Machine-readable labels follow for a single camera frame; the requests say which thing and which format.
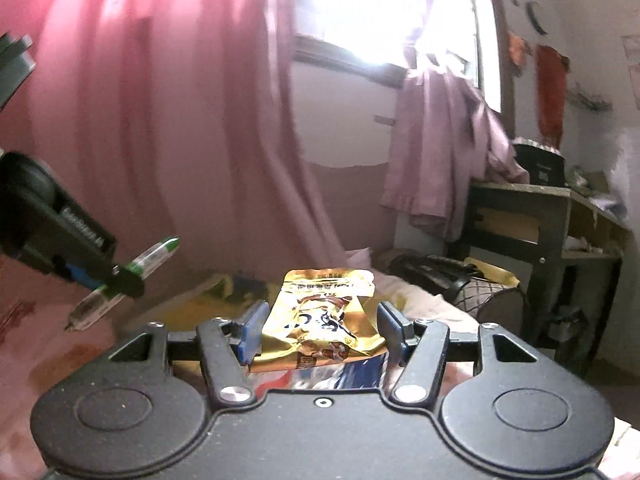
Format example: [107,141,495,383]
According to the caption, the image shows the lilac hanging cloth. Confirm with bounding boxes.
[380,0,531,241]

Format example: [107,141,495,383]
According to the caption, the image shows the round wall clock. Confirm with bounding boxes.
[525,0,551,36]

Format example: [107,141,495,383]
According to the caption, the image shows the red wall ornament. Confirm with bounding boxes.
[535,44,571,146]

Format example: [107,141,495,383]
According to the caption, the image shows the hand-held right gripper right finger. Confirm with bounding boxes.
[376,301,591,408]

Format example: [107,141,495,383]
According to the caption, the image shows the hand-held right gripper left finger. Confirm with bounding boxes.
[47,300,268,411]

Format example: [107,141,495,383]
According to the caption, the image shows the pink floral blanket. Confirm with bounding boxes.
[0,247,640,480]

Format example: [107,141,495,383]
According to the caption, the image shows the orange wall ornament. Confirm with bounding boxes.
[507,32,532,77]

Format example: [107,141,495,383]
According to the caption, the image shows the black box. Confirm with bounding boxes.
[512,137,568,186]

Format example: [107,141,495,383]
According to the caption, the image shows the black mesh bag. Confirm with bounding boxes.
[457,272,531,333]

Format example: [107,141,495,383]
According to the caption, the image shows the pink curtain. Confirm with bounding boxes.
[0,0,351,291]

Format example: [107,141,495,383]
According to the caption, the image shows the green clear pen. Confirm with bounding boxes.
[64,236,181,332]

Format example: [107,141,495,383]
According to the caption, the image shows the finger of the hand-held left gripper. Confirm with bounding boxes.
[52,255,147,300]

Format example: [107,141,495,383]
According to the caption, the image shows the gold snack packet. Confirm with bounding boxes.
[248,267,388,373]

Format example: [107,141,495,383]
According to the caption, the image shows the window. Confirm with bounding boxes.
[280,0,503,111]

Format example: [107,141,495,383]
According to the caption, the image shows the wooden desk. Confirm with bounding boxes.
[450,180,633,376]

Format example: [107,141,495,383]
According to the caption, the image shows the paper on wall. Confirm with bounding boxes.
[622,35,640,111]

